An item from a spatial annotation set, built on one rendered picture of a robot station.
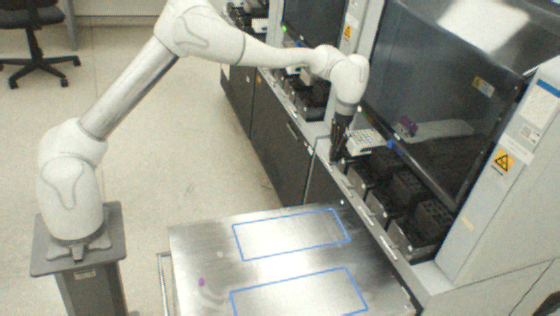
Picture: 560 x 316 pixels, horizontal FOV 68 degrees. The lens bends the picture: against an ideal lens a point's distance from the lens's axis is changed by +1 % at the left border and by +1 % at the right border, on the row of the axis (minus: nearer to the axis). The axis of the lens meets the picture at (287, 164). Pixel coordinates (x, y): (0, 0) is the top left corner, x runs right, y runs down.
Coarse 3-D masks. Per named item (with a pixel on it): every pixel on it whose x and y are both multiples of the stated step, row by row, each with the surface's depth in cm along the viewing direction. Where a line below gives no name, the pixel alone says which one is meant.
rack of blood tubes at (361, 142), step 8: (352, 136) 167; (360, 136) 168; (368, 136) 169; (376, 136) 169; (352, 144) 163; (360, 144) 163; (368, 144) 163; (376, 144) 165; (384, 144) 167; (352, 152) 164; (360, 152) 164; (368, 152) 166
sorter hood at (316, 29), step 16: (288, 0) 213; (304, 0) 196; (320, 0) 181; (336, 0) 169; (288, 16) 215; (304, 16) 198; (320, 16) 183; (336, 16) 170; (304, 32) 200; (320, 32) 185; (336, 32) 172; (304, 48) 200
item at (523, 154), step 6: (504, 138) 105; (510, 138) 103; (504, 144) 105; (510, 144) 103; (516, 144) 102; (510, 150) 104; (516, 150) 102; (522, 150) 100; (516, 156) 102; (522, 156) 101; (528, 156) 99; (528, 162) 99
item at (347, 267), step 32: (192, 224) 125; (224, 224) 126; (256, 224) 128; (288, 224) 130; (320, 224) 132; (352, 224) 134; (160, 256) 119; (192, 256) 116; (224, 256) 117; (256, 256) 118; (288, 256) 120; (320, 256) 121; (352, 256) 123; (192, 288) 108; (224, 288) 109; (256, 288) 110; (288, 288) 111; (320, 288) 113; (352, 288) 114; (384, 288) 115
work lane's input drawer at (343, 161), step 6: (330, 144) 172; (330, 150) 173; (342, 150) 166; (342, 156) 165; (348, 156) 163; (354, 156) 164; (360, 156) 165; (366, 156) 166; (324, 162) 170; (330, 162) 169; (336, 162) 170; (342, 162) 165; (348, 162) 163; (354, 162) 164; (330, 168) 166; (342, 168) 165; (348, 168) 165; (342, 174) 166
